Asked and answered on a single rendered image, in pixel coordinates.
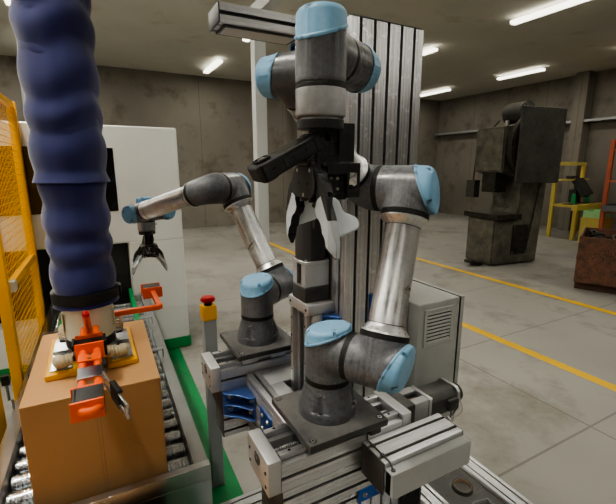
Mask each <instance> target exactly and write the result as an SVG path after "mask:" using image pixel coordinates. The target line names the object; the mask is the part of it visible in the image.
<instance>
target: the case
mask: <svg viewBox="0 0 616 504"><path fill-rule="evenodd" d="M123 324H124V325H123V328H124V327H130V329H131V333H132V337H133V341H134V345H135V348H136V352H137V356H138V363H134V364H129V365H125V366H120V367H115V368H110V369H109V368H108V362H107V357H105V365H106V375H107V376H108V377H109V379H110V380H111V381H113V380H115V381H116V382H117V383H118V385H119V386H120V387H121V389H122V390H123V393H120V394H121V395H122V396H123V398H124V399H125V401H126V402H127V403H128V404H129V412H130V419H128V420H127V418H126V417H125V415H124V414H123V412H122V411H121V409H118V407H117V406H116V404H115V403H114V401H113V400H112V398H111V395H110V393H109V392H108V390H107V389H106V388H105V386H104V396H105V408H106V415H105V416H101V417H97V418H93V419H89V420H85V421H81V422H77V423H74V424H71V418H70V411H69V404H71V403H72V401H71V394H70V389H71V388H76V387H77V386H76V383H77V376H72V377H68V378H63V379H58V380H53V381H49V382H45V380H44V377H45V372H46V367H47V363H48V358H49V353H50V348H51V343H52V340H54V339H59V338H58V337H59V336H58V333H54V334H48V335H43V336H42V339H41V342H40V346H39V349H38V352H37V355H36V358H35V361H34V364H33V367H32V370H31V373H30V376H29V379H28V382H27V385H26V388H25V391H24V394H23V397H22V400H21V403H20V406H19V409H18V410H19V416H20V422H21V428H22V433H23V439H24V445H25V451H26V457H27V463H28V469H29V475H30V481H31V487H32V493H33V499H34V504H71V503H74V502H78V501H81V500H84V499H87V498H90V497H93V496H96V495H99V494H102V493H105V492H108V491H111V490H115V489H118V488H121V487H124V486H127V485H130V484H133V483H136V482H139V481H142V480H145V479H149V478H152V477H155V476H158V475H161V474H164V473H167V472H168V465H167V453H166V442H165V430H164V418H163V406H162V394H161V382H160V376H159V372H158V369H157V365H156V362H155V359H154V355H153V352H152V348H151V345H150V342H149V338H148V335H147V331H146V328H145V325H144V321H143V320H136V321H130V322H123Z"/></svg>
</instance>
